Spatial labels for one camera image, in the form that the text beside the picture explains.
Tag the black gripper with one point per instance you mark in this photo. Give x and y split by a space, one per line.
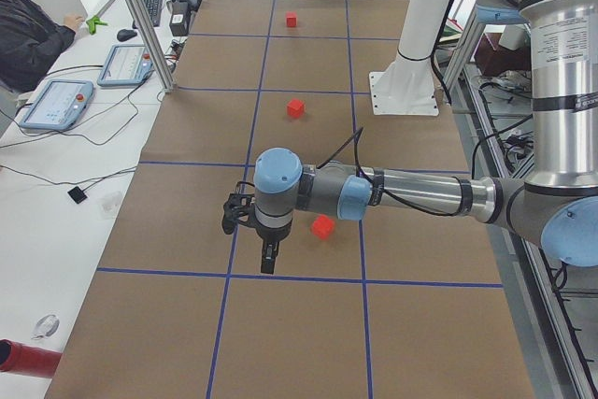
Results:
272 234

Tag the red block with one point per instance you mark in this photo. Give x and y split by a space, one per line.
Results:
322 227
295 108
291 19

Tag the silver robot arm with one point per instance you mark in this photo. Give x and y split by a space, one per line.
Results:
554 207

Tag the small black square device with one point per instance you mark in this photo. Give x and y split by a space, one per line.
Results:
77 194

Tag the far teach pendant tablet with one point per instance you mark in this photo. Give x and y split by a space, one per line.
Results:
127 65

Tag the teach pendant tablet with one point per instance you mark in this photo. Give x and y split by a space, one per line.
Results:
127 65
59 106

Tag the black power brick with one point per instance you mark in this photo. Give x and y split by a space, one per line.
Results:
180 18

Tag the near teach pendant tablet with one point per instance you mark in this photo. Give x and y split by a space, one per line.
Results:
59 106

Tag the black computer mouse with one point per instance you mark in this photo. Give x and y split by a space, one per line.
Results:
124 35

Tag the red cylinder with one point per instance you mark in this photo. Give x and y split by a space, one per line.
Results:
24 360

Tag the green plastic clip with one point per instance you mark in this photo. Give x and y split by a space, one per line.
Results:
93 23

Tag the dark red box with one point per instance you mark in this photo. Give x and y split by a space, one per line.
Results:
492 59

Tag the person in black jacket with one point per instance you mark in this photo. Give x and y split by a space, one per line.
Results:
31 42

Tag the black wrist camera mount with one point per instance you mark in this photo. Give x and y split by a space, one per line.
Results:
238 210

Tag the white camera stand pillar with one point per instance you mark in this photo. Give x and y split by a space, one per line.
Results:
406 87

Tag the aluminium frame post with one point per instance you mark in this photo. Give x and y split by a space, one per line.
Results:
150 39

